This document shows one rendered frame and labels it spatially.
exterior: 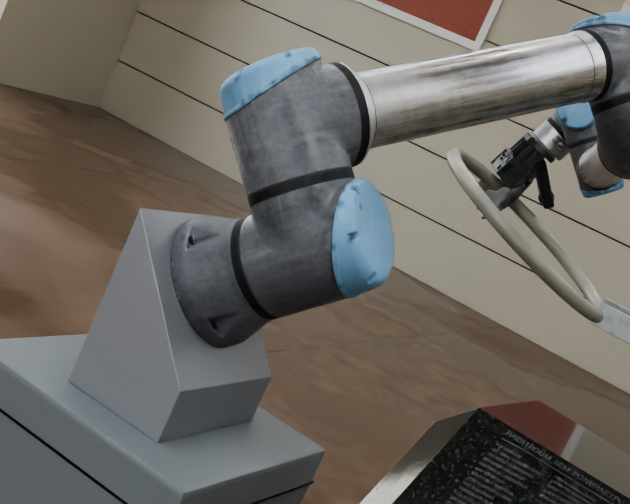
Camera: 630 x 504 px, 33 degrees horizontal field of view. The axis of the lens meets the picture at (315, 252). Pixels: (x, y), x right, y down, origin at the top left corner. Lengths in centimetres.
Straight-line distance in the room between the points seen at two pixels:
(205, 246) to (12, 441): 37
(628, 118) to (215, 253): 71
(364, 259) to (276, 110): 23
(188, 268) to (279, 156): 20
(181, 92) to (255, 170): 882
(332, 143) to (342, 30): 804
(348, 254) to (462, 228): 743
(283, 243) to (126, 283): 22
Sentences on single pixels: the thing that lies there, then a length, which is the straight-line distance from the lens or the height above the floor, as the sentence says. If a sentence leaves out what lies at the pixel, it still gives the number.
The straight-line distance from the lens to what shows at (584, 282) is 248.
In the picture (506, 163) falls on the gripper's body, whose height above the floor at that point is 134.
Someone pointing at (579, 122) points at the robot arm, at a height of 149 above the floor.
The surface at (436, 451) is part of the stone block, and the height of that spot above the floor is 77.
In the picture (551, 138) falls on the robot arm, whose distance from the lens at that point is 248.
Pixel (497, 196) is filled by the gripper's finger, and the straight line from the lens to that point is 250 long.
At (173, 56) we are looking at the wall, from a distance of 1030.
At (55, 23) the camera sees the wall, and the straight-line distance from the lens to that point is 993.
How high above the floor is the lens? 141
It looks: 10 degrees down
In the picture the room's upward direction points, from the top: 24 degrees clockwise
